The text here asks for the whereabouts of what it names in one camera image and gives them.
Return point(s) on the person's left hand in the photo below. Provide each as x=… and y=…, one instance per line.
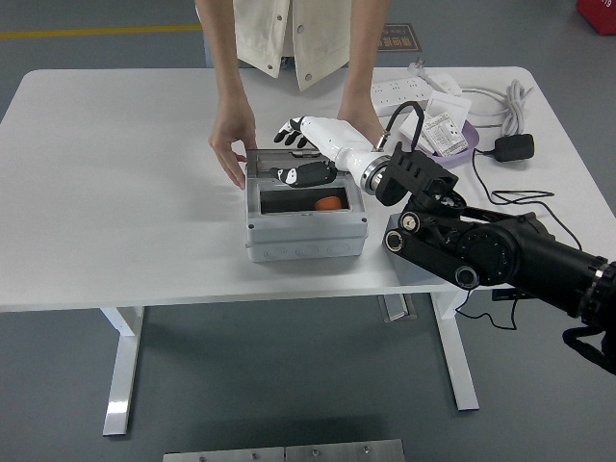
x=366, y=122

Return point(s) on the person's right hand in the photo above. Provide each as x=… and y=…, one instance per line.
x=228, y=135

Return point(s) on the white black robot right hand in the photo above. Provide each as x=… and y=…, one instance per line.
x=332, y=135

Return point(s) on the smoky clear hinged box lid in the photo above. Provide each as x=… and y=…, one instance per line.
x=269, y=158

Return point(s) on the orange cylindrical battery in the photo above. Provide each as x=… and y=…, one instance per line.
x=328, y=204

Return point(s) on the grey plastic junction box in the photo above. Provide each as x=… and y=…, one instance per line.
x=308, y=236

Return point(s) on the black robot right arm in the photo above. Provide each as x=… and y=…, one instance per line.
x=481, y=250

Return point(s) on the person's left forearm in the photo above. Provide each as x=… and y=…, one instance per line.
x=363, y=67

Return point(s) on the person's right forearm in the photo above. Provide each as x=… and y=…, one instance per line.
x=223, y=62

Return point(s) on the small white adapter box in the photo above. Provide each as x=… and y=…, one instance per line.
x=447, y=85

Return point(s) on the silver floor outlet box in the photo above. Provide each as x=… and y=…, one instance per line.
x=397, y=308

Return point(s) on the white power strip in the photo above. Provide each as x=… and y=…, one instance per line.
x=399, y=91

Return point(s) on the white three-pin plug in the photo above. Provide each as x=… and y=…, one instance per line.
x=418, y=66

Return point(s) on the brown floor sign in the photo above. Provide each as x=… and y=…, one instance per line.
x=404, y=41

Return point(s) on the purple plastic tray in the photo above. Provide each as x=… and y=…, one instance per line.
x=469, y=144

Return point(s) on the black power adapter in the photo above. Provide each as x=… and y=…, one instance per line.
x=515, y=146

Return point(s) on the grey block holder with hole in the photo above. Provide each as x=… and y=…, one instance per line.
x=414, y=274

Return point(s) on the yellow floor tape line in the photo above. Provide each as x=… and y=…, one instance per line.
x=96, y=33

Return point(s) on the white table leg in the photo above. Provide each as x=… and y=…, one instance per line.
x=457, y=361
x=125, y=366

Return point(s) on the red object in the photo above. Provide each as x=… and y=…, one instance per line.
x=601, y=14

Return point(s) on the grey metal plate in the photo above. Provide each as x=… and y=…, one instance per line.
x=344, y=451
x=223, y=455

